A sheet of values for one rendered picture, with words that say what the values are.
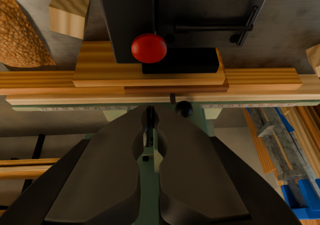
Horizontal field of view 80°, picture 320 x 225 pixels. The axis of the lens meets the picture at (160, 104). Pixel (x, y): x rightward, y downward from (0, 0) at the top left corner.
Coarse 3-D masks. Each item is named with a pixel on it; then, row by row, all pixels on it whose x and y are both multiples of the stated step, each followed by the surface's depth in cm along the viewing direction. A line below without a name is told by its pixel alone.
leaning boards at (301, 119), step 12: (288, 108) 142; (300, 108) 140; (312, 108) 141; (288, 120) 148; (300, 120) 138; (312, 120) 132; (252, 132) 206; (300, 132) 137; (312, 132) 131; (300, 144) 138; (312, 144) 129; (264, 156) 185; (312, 156) 128; (264, 168) 187; (312, 168) 129
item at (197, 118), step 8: (160, 104) 28; (168, 104) 28; (176, 104) 28; (192, 104) 28; (192, 112) 27; (200, 112) 27; (192, 120) 26; (200, 120) 26; (200, 128) 26; (152, 144) 26; (160, 160) 28
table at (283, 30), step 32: (32, 0) 24; (96, 0) 25; (288, 0) 26; (96, 32) 29; (256, 32) 30; (288, 32) 30; (64, 64) 34; (224, 64) 36; (256, 64) 36; (288, 64) 36
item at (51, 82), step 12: (0, 72) 35; (12, 72) 35; (24, 72) 35; (36, 72) 35; (48, 72) 35; (60, 72) 35; (72, 72) 36; (228, 72) 36; (240, 72) 36; (252, 72) 36; (264, 72) 36; (276, 72) 36; (288, 72) 36; (0, 84) 34; (12, 84) 34; (24, 84) 34; (36, 84) 34; (48, 84) 34; (60, 84) 34; (72, 84) 34; (240, 84) 35; (252, 84) 35; (264, 84) 35; (276, 84) 35; (288, 84) 35; (300, 84) 35
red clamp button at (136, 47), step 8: (136, 40) 15; (144, 40) 15; (152, 40) 15; (160, 40) 15; (136, 48) 16; (144, 48) 16; (152, 48) 16; (160, 48) 16; (136, 56) 16; (144, 56) 16; (152, 56) 16; (160, 56) 17
